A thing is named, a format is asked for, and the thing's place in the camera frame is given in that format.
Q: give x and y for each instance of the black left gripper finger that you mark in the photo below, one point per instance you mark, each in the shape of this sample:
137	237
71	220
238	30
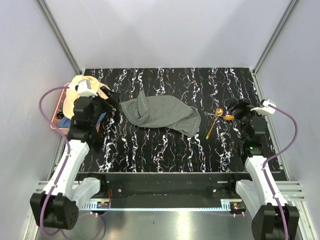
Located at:
115	110
112	94

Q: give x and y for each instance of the aluminium frame post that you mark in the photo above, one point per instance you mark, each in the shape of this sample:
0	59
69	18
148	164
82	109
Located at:
58	35
276	33

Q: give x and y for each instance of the peach bucket hat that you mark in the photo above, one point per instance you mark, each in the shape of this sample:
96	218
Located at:
72	95

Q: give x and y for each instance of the pink plastic bin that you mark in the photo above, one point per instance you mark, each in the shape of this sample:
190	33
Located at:
58	112

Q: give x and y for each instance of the right aluminium frame post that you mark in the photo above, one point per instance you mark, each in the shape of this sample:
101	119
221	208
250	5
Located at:
276	33

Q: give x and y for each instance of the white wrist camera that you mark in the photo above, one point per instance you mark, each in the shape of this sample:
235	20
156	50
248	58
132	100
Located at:
266	108
83	88

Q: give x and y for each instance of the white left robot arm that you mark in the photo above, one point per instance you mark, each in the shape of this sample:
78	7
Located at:
59	203

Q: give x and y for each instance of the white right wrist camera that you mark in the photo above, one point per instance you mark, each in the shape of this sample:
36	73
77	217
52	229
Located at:
266	108

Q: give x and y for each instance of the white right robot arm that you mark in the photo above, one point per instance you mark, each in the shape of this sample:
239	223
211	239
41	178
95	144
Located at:
273	218

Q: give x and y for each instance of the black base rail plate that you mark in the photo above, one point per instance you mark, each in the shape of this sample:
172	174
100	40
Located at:
167	190

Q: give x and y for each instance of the left aluminium frame post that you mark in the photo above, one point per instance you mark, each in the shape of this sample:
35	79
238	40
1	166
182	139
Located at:
58	35

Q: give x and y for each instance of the iridescent orange spoon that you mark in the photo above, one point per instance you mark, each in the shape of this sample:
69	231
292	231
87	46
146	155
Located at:
227	117

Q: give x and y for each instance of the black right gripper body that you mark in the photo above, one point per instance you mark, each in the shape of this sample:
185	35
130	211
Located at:
246	107

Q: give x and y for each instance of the dark iridescent fork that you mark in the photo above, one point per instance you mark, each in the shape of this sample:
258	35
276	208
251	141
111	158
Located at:
211	114

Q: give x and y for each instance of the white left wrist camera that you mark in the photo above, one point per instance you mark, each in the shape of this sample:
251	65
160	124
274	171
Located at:
83	88

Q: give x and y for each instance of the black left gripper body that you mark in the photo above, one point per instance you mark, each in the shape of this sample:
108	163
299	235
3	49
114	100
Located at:
100	106

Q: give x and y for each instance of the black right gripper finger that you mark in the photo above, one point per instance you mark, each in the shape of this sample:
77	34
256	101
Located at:
232	107
239	116

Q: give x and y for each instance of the blue cloth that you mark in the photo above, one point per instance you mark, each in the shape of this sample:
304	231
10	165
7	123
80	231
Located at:
65	122

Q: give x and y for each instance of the gold spoon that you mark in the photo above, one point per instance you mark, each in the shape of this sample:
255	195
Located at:
218	113

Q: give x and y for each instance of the grey cloth napkin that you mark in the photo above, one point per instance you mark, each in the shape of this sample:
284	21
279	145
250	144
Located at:
162	111

